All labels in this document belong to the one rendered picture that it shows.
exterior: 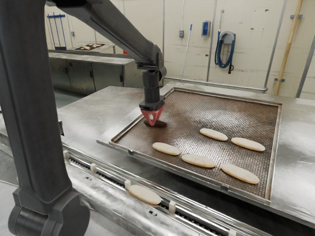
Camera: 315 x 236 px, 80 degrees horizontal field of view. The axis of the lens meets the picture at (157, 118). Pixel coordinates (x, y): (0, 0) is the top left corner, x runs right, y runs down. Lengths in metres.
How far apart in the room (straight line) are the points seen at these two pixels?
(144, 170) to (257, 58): 3.59
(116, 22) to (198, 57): 3.89
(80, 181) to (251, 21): 3.81
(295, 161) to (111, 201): 0.51
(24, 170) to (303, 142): 0.72
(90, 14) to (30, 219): 0.34
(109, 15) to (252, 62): 3.74
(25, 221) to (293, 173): 0.60
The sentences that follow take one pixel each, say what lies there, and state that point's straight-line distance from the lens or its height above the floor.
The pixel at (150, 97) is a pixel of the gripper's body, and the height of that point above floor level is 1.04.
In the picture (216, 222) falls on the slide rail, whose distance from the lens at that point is 0.51.
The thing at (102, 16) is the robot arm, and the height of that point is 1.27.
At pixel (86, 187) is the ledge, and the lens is 0.58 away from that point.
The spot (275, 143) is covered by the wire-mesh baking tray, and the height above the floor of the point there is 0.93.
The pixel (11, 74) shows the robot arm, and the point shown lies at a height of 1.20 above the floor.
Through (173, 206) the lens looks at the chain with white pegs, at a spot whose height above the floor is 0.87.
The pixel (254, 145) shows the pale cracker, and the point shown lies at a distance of 0.66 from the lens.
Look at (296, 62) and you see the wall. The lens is 4.04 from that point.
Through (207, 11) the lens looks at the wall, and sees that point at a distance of 4.24.
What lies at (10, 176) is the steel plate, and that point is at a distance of 0.80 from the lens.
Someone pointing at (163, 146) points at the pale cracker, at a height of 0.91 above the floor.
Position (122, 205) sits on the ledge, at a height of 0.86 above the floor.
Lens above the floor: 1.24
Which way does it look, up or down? 24 degrees down
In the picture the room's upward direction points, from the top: straight up
